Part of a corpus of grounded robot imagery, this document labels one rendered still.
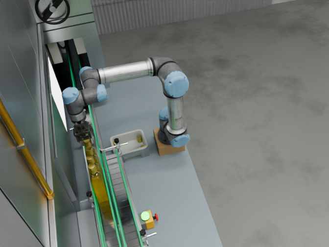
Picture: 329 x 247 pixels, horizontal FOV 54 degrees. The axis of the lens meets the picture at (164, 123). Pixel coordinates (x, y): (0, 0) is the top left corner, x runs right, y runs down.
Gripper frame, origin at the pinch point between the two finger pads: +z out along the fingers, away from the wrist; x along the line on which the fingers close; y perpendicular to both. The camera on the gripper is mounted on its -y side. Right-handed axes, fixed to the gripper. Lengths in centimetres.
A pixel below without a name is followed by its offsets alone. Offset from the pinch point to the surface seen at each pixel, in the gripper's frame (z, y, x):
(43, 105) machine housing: -24.2, -7.1, -14.1
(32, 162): -45, 47, -13
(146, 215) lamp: 29.8, 33.8, 20.0
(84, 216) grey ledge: 27.3, 25.5, -10.8
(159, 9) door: 91, -318, 128
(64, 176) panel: -3.4, 21.1, -12.5
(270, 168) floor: 115, -23, 141
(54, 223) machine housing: -24, 57, -13
